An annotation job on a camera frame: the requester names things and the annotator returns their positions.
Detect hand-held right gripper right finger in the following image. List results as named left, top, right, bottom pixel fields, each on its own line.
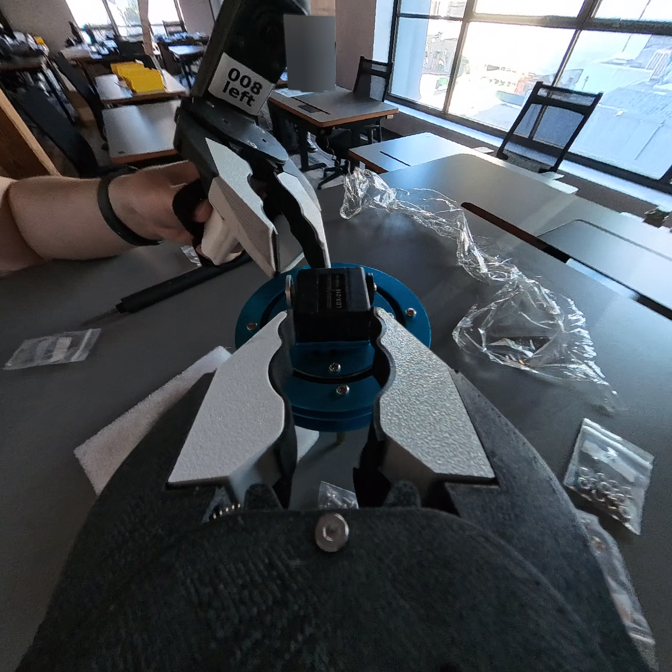
left=365, top=307, right=498, bottom=486

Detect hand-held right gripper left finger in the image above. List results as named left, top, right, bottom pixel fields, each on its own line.
left=167, top=310, right=297, bottom=489

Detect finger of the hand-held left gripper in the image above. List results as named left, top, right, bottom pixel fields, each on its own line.
left=254, top=169, right=333, bottom=271
left=206, top=138, right=279, bottom=279

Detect blue robot arm base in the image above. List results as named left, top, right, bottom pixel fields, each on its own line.
left=233, top=262, right=433, bottom=432

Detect black screwdriver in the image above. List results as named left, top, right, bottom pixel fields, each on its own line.
left=81, top=252, right=253, bottom=327

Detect person's left forearm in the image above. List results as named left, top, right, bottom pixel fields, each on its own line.
left=0, top=176, right=119, bottom=276

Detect dark grey neighbouring desk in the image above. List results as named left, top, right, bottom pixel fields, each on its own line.
left=462, top=199, right=672, bottom=321

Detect person's left hand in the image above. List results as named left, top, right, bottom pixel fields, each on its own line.
left=110, top=160, right=214, bottom=247

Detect white foam sheet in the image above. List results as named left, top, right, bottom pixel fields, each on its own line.
left=73, top=345, right=233, bottom=495

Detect grey table with tan edge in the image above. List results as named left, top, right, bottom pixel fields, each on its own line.
left=268, top=85, right=400, bottom=190

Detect yellow storage bins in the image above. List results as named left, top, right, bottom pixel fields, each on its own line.
left=110, top=61, right=166, bottom=94

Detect tiny clear parts bag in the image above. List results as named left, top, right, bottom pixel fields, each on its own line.
left=317, top=480, right=360, bottom=510

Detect white table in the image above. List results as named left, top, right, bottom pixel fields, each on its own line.
left=102, top=100, right=182, bottom=163
left=94, top=73, right=187, bottom=106

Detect light grey table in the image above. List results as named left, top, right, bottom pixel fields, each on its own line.
left=349, top=131, right=578, bottom=195

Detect clear plastic wrap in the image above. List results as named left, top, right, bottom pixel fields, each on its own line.
left=338, top=168, right=620, bottom=392

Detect black mesh chair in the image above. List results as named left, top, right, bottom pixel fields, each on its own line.
left=496, top=81, right=604, bottom=174
left=353, top=55, right=394, bottom=103

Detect black wristband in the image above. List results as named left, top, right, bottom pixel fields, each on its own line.
left=96, top=165, right=163, bottom=247

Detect clear bag of screws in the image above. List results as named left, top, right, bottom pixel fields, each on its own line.
left=563, top=418, right=655, bottom=536

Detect small clear bag white strip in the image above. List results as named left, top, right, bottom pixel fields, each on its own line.
left=4, top=328, right=102, bottom=371

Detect long clear parts bag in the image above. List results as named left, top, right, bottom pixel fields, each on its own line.
left=575, top=508, right=657, bottom=649

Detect large window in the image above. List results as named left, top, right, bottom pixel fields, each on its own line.
left=391, top=0, right=672, bottom=182

